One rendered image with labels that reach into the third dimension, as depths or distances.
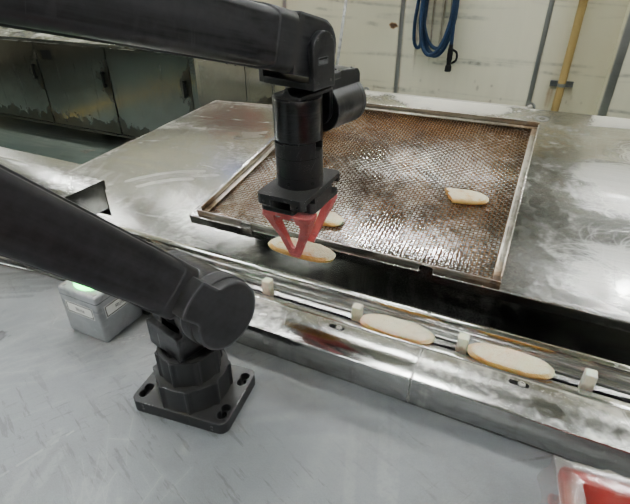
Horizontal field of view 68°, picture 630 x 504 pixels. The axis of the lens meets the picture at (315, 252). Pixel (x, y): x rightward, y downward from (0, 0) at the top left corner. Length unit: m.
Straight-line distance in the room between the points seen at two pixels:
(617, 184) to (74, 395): 0.88
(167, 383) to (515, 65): 3.93
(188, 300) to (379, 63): 4.09
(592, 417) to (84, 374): 0.58
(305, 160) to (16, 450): 0.44
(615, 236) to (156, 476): 0.69
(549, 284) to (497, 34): 3.61
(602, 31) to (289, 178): 3.76
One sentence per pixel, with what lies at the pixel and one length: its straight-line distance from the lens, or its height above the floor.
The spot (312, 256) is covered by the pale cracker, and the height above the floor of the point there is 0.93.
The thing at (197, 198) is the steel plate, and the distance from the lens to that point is 1.07.
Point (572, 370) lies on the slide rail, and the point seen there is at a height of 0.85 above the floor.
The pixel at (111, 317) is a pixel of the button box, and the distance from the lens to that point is 0.69.
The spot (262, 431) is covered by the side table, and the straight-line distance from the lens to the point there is 0.55.
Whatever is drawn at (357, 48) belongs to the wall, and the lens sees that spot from 4.50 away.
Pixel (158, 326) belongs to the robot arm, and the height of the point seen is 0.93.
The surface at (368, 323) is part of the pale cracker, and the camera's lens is 0.62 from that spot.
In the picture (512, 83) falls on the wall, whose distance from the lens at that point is 4.25.
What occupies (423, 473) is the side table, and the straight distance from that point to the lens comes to 0.53.
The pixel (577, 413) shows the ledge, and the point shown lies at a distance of 0.58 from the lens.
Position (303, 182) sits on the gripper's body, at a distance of 0.55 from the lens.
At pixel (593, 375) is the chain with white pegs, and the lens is 0.62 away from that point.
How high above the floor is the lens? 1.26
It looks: 31 degrees down
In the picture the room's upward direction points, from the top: straight up
